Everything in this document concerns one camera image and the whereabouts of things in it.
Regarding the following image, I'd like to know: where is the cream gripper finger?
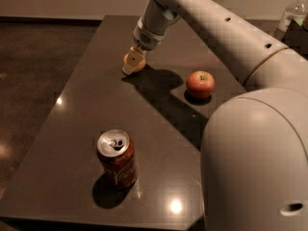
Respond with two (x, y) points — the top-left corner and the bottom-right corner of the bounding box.
(122, 46), (145, 75)

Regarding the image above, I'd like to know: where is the orange fruit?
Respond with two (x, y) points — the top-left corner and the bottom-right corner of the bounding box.
(123, 53), (145, 72)

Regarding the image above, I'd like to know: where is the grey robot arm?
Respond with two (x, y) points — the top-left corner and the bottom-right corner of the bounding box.
(123, 0), (308, 231)

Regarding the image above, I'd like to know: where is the red coke can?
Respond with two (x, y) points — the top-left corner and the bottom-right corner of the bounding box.
(96, 129), (138, 190)

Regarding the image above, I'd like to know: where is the red apple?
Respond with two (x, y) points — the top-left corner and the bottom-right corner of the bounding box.
(186, 71), (216, 100)

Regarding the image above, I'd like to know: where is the clear plastic water bottle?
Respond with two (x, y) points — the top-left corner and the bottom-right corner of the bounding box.
(277, 0), (308, 32)

